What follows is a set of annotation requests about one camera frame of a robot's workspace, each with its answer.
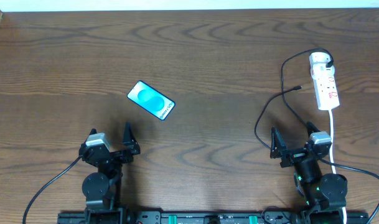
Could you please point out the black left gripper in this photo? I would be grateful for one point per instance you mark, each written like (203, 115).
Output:
(113, 155)

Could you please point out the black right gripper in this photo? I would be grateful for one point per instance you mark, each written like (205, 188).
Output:
(298, 155)

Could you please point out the blue screen Galaxy smartphone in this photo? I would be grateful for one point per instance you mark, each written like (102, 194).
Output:
(151, 100)

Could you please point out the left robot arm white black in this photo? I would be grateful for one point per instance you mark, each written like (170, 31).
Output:
(102, 189)

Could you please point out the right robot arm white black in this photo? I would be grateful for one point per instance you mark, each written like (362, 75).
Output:
(324, 193)

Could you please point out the white USB charger adapter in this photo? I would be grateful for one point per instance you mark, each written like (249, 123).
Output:
(321, 62)

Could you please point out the white power strip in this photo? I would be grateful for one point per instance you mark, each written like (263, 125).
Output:
(325, 86)

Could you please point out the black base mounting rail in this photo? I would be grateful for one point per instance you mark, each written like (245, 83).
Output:
(155, 217)

